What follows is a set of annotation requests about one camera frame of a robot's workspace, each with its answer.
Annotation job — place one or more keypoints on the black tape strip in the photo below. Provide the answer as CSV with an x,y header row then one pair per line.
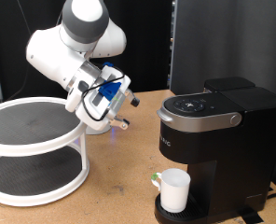
x,y
251,217

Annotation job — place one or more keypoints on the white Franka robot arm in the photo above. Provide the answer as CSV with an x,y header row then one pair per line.
x,y
66,46

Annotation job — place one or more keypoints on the black Keurig coffee machine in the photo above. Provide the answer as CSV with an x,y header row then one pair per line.
x,y
237,149

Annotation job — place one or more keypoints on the dark grey backdrop board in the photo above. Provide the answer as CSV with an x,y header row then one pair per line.
x,y
237,37

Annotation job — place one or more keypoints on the white two-tier turntable shelf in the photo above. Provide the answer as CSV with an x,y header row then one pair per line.
x,y
20,124

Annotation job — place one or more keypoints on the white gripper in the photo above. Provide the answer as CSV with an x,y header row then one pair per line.
x,y
88,115

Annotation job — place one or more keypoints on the black backdrop curtain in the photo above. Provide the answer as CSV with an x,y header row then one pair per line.
x,y
144,46

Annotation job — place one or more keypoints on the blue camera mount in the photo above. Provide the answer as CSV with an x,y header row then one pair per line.
x,y
109,88

